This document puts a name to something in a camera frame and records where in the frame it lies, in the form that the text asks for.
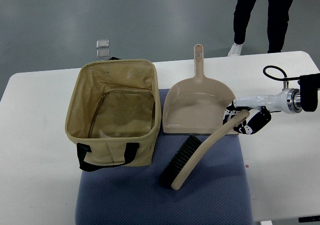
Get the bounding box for blue grey cushion mat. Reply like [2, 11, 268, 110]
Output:
[75, 88, 254, 225]

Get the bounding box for person in dark trousers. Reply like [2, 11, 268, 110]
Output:
[227, 0, 293, 57]

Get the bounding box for clear floor plate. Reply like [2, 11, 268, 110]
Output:
[96, 49, 110, 59]
[96, 39, 110, 49]

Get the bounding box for beige hand broom black bristles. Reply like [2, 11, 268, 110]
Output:
[159, 110, 250, 191]

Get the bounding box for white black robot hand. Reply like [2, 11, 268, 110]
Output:
[222, 88, 302, 135]

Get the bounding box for black bracket under table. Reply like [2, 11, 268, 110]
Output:
[298, 215, 320, 223]

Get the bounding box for upper clear floor plate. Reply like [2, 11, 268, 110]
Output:
[96, 39, 110, 49]

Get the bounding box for beige plastic dustpan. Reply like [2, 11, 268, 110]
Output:
[162, 44, 236, 135]

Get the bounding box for lower clear floor plate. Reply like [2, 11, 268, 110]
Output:
[96, 49, 110, 59]

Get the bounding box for yellow fabric bag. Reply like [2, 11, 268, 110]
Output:
[65, 59, 162, 172]

